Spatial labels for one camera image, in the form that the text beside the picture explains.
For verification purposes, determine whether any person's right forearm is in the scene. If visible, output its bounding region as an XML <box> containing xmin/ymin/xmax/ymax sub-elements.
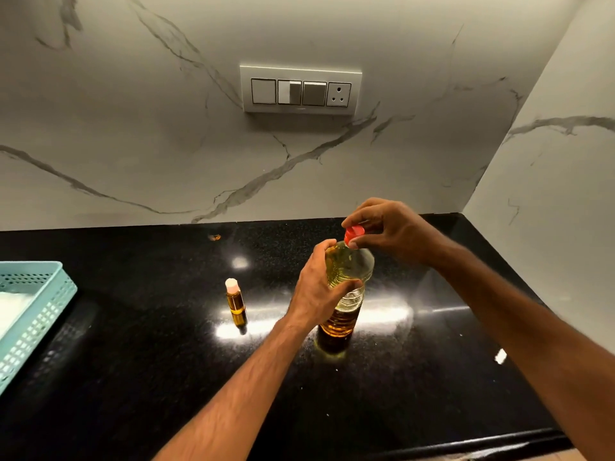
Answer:
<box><xmin>432</xmin><ymin>240</ymin><xmax>615</xmax><ymax>461</ymax></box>

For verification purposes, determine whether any clear plastic oil bottle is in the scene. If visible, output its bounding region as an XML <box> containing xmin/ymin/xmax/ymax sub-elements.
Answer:
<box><xmin>316</xmin><ymin>240</ymin><xmax>375</xmax><ymax>353</ymax></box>

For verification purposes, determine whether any light blue plastic basket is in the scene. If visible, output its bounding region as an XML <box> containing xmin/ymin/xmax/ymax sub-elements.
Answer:
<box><xmin>0</xmin><ymin>261</ymin><xmax>78</xmax><ymax>396</ymax></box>

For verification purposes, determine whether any white cloth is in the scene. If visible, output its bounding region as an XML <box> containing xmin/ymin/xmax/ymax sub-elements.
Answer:
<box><xmin>0</xmin><ymin>291</ymin><xmax>37</xmax><ymax>337</ymax></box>

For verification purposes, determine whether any small amber oil bottle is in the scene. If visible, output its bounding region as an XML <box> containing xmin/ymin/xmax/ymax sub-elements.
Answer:
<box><xmin>224</xmin><ymin>278</ymin><xmax>249</xmax><ymax>329</ymax></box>

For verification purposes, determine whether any person's right hand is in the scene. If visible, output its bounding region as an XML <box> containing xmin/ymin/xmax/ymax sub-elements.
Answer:
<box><xmin>341</xmin><ymin>197</ymin><xmax>455</xmax><ymax>270</ymax></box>

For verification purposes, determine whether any person's left forearm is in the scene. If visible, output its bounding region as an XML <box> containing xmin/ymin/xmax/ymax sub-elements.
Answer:
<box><xmin>153</xmin><ymin>314</ymin><xmax>318</xmax><ymax>461</ymax></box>

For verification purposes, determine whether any person's left hand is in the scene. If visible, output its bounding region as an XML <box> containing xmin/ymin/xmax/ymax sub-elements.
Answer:
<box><xmin>285</xmin><ymin>239</ymin><xmax>364</xmax><ymax>331</ymax></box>

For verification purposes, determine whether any white wall switch panel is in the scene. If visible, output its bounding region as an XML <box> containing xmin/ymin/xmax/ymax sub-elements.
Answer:
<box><xmin>239</xmin><ymin>65</ymin><xmax>363</xmax><ymax>116</ymax></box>

